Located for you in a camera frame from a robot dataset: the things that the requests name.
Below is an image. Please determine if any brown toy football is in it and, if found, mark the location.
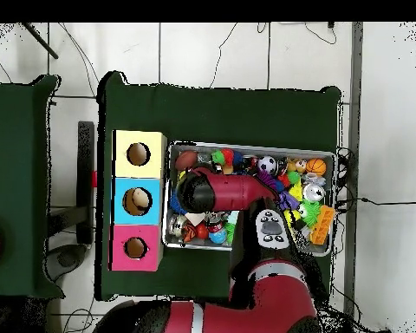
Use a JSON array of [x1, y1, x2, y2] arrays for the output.
[[174, 150, 198, 171]]

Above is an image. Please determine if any small blue spiky ball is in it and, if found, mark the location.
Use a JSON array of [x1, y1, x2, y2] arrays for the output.
[[168, 192, 188, 215]]

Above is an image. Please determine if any green spiky toy with eyes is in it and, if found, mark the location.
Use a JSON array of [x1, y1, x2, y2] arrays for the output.
[[299, 199, 322, 226]]

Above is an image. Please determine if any purple plastic block toy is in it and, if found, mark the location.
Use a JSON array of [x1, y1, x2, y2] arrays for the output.
[[276, 190, 300, 211]]

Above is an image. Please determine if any dark green side table cloth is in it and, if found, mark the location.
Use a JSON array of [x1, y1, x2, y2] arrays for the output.
[[0, 74, 64, 300]]

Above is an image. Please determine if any orange toy basketball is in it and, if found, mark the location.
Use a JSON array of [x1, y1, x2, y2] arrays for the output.
[[305, 158, 328, 177]]

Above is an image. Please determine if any orange plastic toy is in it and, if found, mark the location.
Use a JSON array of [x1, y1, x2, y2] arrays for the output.
[[309, 205, 335, 246]]

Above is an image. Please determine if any red soda can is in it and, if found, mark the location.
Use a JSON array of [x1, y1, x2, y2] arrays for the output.
[[207, 212, 226, 233]]

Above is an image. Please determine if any plain wooden cube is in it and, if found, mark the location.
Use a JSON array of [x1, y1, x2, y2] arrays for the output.
[[185, 212, 205, 226]]

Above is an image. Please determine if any shallow clear mesh bin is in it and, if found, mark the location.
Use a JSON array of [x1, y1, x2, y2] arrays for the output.
[[161, 140, 337, 258]]

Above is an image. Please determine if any black tripod leg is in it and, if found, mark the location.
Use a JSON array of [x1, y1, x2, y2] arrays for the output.
[[20, 22, 60, 60]]

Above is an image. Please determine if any black cable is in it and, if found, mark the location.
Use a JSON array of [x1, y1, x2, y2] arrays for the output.
[[335, 196, 416, 206]]

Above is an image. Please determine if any black panel stand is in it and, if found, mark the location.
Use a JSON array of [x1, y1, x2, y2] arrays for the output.
[[76, 120, 96, 245]]

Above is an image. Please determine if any black and white soccer ball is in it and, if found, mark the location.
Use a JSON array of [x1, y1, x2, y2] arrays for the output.
[[256, 154, 277, 175]]

